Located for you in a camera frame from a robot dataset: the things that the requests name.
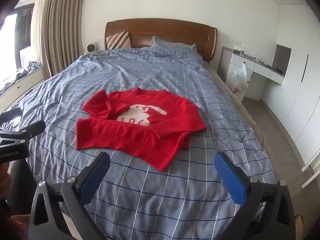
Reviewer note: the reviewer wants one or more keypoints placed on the small round clock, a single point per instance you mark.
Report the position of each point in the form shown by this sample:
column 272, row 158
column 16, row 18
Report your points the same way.
column 89, row 48

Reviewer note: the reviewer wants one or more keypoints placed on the white wardrobe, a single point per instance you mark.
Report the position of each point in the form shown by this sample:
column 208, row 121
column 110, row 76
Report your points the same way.
column 300, row 67

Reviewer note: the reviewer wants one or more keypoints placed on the clear bottle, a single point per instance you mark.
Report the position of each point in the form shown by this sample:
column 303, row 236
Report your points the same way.
column 241, row 50

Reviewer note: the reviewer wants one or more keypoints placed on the red sweater with white rabbit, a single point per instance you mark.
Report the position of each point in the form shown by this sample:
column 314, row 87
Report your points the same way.
column 140, row 140

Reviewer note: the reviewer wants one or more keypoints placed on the white desk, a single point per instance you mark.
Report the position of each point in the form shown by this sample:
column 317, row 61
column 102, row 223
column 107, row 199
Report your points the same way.
column 250, row 72

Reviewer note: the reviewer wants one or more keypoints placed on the striped cushion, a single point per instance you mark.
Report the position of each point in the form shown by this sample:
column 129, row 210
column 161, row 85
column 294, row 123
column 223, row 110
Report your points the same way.
column 117, row 41

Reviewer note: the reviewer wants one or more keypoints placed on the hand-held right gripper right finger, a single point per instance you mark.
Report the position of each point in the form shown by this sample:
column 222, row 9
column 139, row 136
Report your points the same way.
column 232, row 180

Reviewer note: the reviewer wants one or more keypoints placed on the pile of clothes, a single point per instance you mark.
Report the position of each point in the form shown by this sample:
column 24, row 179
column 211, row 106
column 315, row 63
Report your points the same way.
column 30, row 67

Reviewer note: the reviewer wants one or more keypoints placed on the grey pillow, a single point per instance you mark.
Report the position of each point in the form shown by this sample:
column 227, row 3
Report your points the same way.
column 165, row 43

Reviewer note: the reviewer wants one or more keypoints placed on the blue checked duvet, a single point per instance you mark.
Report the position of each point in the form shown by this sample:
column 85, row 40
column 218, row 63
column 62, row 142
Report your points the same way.
column 175, row 80

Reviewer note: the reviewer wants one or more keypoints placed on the white window bench cabinet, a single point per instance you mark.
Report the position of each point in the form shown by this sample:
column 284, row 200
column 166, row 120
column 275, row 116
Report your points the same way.
column 22, row 87

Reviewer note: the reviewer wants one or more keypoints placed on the white plastic bag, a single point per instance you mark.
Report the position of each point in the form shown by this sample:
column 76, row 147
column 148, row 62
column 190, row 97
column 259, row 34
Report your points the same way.
column 237, row 77

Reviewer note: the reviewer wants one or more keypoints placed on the wooden headboard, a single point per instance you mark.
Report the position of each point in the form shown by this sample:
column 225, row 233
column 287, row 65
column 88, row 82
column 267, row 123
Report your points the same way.
column 162, row 32

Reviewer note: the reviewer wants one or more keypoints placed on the window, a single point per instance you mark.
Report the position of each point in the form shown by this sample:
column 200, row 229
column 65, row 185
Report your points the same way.
column 12, row 37

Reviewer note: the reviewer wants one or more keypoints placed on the beige curtain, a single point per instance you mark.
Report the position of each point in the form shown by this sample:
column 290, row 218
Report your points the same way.
column 62, row 30

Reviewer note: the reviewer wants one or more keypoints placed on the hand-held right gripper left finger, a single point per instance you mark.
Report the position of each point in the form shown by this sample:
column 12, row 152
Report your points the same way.
column 96, row 177

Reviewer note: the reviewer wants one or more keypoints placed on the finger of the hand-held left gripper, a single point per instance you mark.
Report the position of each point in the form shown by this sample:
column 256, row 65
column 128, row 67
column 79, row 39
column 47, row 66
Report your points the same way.
column 32, row 128
column 11, row 116

